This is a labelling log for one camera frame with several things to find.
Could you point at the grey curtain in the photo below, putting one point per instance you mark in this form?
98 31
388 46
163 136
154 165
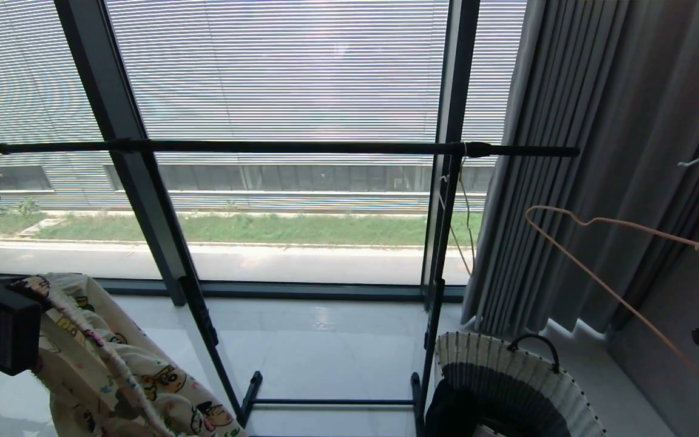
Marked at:
628 121

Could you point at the pink clothes hanger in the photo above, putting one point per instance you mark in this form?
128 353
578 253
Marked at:
647 233
472 240

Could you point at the window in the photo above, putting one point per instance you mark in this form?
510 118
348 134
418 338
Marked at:
295 73

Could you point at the cream printed garment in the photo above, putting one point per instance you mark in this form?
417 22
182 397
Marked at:
113 364

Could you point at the black garment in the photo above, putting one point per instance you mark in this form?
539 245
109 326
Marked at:
446 413

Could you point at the black clothes rack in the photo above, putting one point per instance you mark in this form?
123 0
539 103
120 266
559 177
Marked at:
264 147

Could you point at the white laundry basket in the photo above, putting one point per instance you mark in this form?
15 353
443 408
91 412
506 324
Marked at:
507 352

